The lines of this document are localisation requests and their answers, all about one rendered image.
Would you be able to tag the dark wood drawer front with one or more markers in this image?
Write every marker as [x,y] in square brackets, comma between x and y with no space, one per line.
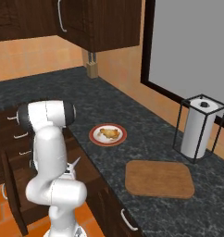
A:
[12,154]
[1,118]
[6,137]

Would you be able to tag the wooden knife block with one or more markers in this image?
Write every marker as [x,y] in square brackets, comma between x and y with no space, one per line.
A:
[92,69]

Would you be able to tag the dark wood cupboard door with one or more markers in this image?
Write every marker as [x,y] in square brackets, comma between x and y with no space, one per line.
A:
[21,17]
[101,21]

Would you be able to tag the brown cooked meat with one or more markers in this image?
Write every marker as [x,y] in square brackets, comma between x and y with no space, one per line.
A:
[109,133]

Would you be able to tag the wooden cutting board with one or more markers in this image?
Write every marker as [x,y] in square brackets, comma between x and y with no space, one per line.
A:
[160,179]

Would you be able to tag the dark wood base cabinet door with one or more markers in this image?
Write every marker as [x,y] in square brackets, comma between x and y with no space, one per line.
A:
[114,213]

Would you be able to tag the black framed window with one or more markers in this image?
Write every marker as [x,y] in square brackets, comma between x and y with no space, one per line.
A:
[191,46]

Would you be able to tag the dark wood open drawer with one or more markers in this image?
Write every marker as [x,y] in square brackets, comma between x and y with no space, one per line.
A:
[18,185]

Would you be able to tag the white paper towel roll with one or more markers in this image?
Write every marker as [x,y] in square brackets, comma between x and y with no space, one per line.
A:
[197,129]

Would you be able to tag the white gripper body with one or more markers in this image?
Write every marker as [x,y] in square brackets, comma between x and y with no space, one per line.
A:
[70,174]

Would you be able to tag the red rimmed white plate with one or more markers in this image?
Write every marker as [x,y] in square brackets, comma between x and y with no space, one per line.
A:
[93,138]

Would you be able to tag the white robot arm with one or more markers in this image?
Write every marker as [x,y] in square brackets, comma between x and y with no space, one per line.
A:
[50,148]

